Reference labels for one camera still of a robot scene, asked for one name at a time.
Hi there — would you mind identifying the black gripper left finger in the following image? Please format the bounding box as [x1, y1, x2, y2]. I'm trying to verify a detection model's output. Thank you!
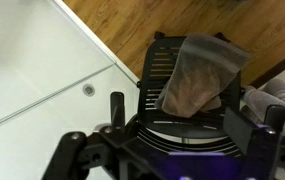
[41, 91, 163, 180]

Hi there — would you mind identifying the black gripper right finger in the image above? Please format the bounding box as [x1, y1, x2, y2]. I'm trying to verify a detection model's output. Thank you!
[223, 104, 285, 180]

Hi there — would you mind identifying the grey striped towel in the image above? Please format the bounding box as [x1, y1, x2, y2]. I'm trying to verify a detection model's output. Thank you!
[241, 78, 285, 139]

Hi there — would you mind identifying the dark wooden baseboard strip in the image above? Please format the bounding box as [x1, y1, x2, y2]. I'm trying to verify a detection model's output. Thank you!
[248, 46, 285, 89]

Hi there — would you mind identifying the black dish rack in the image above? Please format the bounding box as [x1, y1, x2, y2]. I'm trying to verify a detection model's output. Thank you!
[133, 30, 250, 158]

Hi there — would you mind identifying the grey brown towel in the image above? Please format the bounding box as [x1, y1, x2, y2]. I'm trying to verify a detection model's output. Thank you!
[154, 33, 251, 118]

